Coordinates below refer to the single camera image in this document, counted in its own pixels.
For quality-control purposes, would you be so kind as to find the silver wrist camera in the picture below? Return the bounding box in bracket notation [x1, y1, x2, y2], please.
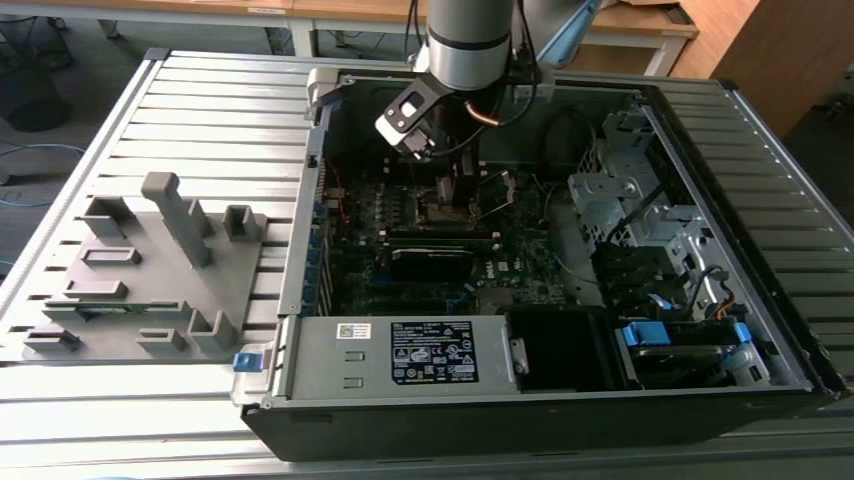
[372, 78, 449, 162]

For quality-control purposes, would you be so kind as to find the wooden cabinet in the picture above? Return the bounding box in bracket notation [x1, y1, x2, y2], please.
[669, 0, 854, 141]

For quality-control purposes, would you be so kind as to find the grey parts rack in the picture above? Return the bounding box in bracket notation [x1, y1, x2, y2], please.
[18, 171, 272, 361]

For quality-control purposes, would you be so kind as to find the wooden desk white frame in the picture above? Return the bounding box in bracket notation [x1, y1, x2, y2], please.
[0, 0, 298, 59]
[292, 0, 700, 76]

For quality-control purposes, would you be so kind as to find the multicolour disk wire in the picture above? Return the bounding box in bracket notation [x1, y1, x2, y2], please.
[705, 297, 739, 324]

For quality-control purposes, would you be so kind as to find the black plastic bay bracket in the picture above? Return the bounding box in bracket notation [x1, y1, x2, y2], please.
[589, 242, 675, 304]

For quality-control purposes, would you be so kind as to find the silver power supply unit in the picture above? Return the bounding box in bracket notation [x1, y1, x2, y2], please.
[282, 314, 519, 399]

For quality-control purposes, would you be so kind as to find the black PC case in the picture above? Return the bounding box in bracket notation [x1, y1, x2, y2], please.
[229, 67, 852, 464]

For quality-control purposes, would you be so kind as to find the blue floor cable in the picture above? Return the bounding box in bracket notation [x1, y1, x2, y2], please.
[0, 142, 88, 209]

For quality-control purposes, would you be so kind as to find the hard disk in blue carrier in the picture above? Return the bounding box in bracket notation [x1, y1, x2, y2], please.
[616, 319, 759, 389]

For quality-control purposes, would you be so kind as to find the CPU socket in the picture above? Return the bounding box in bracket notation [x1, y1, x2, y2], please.
[409, 185, 485, 232]

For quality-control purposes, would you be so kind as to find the grey case handle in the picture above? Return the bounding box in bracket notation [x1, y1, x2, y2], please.
[304, 67, 342, 121]

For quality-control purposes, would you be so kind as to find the metal locking lever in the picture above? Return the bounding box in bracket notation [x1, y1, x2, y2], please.
[477, 196, 519, 226]

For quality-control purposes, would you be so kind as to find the green RAM stick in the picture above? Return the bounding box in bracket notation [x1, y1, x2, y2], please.
[72, 302, 152, 319]

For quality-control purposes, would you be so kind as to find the thick black cable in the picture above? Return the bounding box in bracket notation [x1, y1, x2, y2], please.
[603, 179, 668, 246]

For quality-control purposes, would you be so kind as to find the silver drive cage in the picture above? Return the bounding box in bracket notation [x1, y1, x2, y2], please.
[565, 94, 741, 321]

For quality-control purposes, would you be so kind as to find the black round bin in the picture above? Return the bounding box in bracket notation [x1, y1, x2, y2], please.
[0, 64, 72, 134]

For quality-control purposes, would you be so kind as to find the metal socket cover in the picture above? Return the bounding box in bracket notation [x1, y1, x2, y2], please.
[473, 169, 520, 209]

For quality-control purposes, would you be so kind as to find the black disk wire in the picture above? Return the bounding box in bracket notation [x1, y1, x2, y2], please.
[685, 264, 728, 314]

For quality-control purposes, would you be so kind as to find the green motherboard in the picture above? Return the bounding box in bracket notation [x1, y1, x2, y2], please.
[318, 159, 601, 319]

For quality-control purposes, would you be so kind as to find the black graphics card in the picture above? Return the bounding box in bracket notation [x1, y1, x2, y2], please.
[389, 246, 476, 284]

